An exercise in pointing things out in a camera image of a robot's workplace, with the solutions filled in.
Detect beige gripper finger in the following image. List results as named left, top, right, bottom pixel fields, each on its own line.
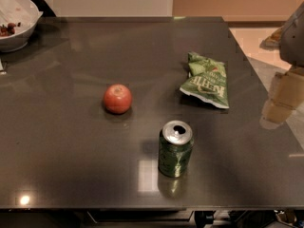
left=261, top=66, right=304, bottom=124

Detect green soda can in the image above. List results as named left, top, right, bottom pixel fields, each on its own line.
left=158, top=120, right=194, bottom=178

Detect green chip bag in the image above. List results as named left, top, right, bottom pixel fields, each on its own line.
left=180, top=52, right=229, bottom=109

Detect red apple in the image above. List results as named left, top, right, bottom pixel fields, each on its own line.
left=103, top=84, right=132, bottom=114

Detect white bowl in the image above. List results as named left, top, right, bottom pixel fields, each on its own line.
left=0, top=0, right=43, bottom=52

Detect red berries in bowl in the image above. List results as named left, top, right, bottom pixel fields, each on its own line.
left=0, top=23, right=21, bottom=37

